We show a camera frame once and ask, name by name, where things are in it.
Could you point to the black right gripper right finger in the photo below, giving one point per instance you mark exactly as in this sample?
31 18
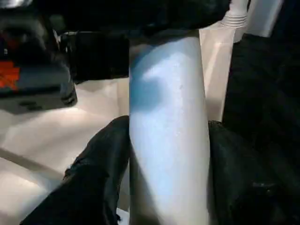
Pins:
248 183

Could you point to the white cabinet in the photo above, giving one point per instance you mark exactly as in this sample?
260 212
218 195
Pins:
265 16

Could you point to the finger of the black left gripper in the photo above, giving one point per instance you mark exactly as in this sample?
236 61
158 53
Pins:
96 56
140 16

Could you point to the white plastic table leg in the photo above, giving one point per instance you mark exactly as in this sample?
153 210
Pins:
168 140
234 16

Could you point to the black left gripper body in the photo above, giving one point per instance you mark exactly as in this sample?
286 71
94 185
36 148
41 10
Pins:
33 61

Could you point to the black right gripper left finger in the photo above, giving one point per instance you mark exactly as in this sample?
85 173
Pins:
89 183

